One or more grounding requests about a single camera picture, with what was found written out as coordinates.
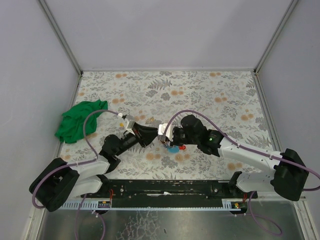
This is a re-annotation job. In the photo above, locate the white cable duct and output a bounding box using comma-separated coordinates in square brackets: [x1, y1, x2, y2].
[59, 200, 111, 211]

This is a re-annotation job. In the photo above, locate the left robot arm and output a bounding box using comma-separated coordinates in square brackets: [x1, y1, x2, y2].
[29, 120, 162, 212]

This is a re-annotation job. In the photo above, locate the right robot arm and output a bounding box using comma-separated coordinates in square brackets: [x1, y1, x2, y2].
[165, 115, 309, 201]

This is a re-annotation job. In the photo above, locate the green cloth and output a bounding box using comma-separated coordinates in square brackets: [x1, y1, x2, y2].
[54, 99, 108, 144]

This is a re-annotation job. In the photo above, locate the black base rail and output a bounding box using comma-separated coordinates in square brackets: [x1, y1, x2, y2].
[80, 171, 258, 208]

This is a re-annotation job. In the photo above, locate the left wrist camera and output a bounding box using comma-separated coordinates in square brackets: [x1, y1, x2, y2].
[122, 115, 135, 134]

